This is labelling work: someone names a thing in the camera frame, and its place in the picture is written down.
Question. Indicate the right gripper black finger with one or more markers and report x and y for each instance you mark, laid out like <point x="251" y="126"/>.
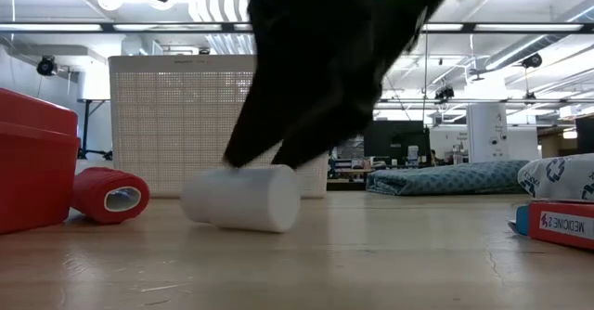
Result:
<point x="264" y="124"/>
<point x="329" y="124"/>

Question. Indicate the white plastic bottle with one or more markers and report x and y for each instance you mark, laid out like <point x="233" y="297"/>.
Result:
<point x="246" y="198"/>

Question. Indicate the white perforated plastic basket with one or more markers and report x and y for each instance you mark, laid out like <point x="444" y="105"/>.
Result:
<point x="171" y="124"/>

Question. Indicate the red bandage roll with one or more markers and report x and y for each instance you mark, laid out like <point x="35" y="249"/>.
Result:
<point x="93" y="194"/>

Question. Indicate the red plastic container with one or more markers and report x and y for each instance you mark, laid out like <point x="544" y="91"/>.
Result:
<point x="32" y="171"/>

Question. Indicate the small blue box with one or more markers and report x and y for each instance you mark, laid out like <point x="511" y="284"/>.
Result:
<point x="522" y="219"/>

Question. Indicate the white pack with teal crosses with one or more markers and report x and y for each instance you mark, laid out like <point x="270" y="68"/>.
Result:
<point x="564" y="177"/>

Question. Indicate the red medicine box white label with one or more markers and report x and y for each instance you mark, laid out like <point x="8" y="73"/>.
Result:
<point x="564" y="224"/>

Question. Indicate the black background monitor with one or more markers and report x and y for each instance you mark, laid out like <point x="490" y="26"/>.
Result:
<point x="399" y="136"/>

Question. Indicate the white background canister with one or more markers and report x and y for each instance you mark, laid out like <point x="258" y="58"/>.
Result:
<point x="412" y="154"/>

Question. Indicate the folded blue patterned cloth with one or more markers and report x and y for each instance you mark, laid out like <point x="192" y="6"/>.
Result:
<point x="445" y="177"/>

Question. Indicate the black background column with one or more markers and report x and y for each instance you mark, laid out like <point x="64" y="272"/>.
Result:
<point x="86" y="124"/>

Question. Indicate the white background kiosk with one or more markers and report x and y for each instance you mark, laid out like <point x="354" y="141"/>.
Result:
<point x="487" y="131"/>

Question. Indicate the brown wooden cabinet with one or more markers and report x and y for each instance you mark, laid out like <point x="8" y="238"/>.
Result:
<point x="554" y="145"/>

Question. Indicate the overhead black frame bar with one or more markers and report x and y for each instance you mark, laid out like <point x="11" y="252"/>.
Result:
<point x="116" y="27"/>

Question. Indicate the black ceiling camera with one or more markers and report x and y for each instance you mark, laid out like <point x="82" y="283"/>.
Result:
<point x="46" y="66"/>
<point x="532" y="60"/>
<point x="444" y="93"/>

